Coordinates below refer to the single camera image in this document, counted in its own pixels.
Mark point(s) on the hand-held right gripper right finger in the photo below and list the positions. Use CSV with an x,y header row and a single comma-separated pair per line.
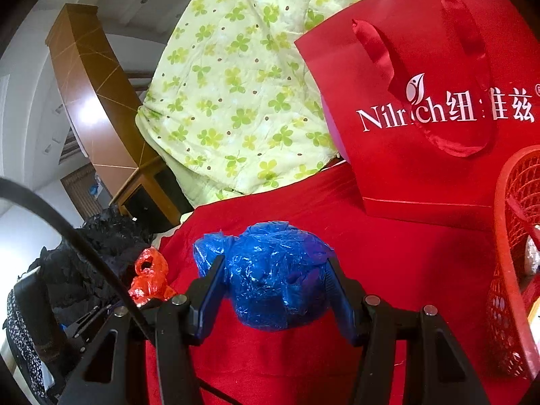
x,y
342,303

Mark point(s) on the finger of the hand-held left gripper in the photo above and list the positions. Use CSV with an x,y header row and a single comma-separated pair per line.
x,y
97,318

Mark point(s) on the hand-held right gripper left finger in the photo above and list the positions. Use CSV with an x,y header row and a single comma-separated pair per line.
x,y
206,299

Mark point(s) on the red plastic bag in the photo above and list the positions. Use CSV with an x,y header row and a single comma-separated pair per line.
x,y
149,280

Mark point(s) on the blue plastic bag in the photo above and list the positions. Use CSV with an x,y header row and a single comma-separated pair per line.
x,y
270,278

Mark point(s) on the red mesh basket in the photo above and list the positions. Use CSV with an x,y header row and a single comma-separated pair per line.
x,y
506,236

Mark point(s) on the black white dotted cloth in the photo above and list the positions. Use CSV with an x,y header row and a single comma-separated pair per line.
x,y
23,346

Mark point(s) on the red blanket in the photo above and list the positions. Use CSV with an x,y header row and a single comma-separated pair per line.
x,y
400,270

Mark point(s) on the black ruffled cloth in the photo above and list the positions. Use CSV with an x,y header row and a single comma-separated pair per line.
x,y
93,249

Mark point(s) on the wooden nightstand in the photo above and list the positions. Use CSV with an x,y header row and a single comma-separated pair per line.
x,y
147,194

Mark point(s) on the brown slatted screen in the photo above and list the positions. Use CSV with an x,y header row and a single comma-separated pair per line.
x,y
84,192

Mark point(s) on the red paper gift bag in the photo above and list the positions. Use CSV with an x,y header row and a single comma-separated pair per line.
x,y
422,168

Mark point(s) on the green clover print quilt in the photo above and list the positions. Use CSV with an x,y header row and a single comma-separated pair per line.
x,y
236,80

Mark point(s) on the brown wooden cabinet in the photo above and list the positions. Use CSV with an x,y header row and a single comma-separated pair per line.
x,y
88,93

